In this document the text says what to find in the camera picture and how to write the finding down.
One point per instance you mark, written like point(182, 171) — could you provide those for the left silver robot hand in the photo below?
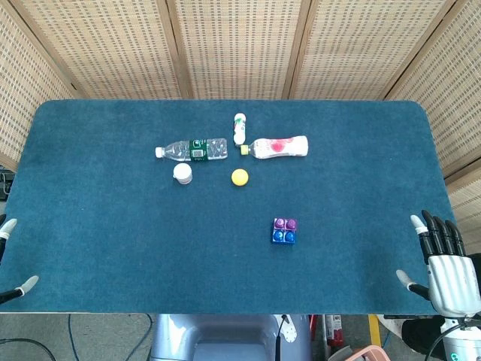
point(8, 227)

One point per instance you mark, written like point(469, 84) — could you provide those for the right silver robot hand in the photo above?
point(452, 280)

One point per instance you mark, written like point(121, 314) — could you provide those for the blue purple toy block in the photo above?
point(283, 237)

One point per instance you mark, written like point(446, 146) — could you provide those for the purple plastic toy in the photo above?
point(285, 224)

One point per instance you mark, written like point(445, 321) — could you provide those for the black electronic device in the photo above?
point(4, 184)

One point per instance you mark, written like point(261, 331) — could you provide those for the pink plastic basket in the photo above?
point(368, 354)

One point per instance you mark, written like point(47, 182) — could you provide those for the red fire extinguisher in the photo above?
point(334, 331)

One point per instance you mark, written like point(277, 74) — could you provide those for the blue felt table cover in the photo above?
point(150, 244)

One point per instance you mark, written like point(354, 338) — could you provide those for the small white jar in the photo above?
point(182, 174)

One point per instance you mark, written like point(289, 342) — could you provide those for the clear green-label water bottle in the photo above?
point(191, 149)

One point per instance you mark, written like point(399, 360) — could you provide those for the white pink-print bottle yellow cap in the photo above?
point(280, 146)

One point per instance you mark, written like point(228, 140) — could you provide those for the silver-blue robot torso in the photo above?
point(229, 338)

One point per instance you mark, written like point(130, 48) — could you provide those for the yellow ball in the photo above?
point(239, 177)

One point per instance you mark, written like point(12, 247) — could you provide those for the small white drink bottle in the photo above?
point(239, 128)

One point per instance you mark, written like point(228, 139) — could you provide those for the woven bamboo folding screen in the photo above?
point(240, 49)

